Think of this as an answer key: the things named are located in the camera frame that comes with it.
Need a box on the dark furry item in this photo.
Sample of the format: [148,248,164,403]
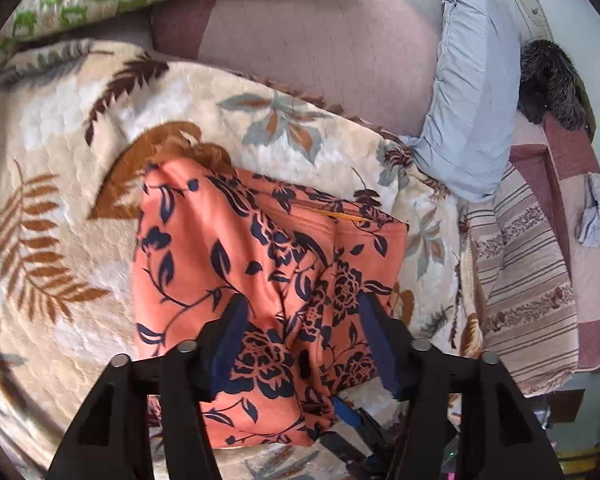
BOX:
[518,39,586,131]

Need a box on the striped beige floral quilt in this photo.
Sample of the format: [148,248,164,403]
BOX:
[463,165,579,396]

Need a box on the cream leaf-pattern fleece blanket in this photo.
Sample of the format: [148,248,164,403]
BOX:
[0,40,483,479]

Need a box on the light blue ruffled pillow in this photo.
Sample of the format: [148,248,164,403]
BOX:
[411,0,521,203]

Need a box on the orange floral garment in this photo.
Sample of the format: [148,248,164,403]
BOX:
[131,158,407,448]

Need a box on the small grey crumpled cloth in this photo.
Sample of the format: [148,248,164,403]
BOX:
[577,172,600,248]

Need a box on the mauve bed sheet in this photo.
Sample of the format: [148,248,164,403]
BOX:
[151,0,442,136]

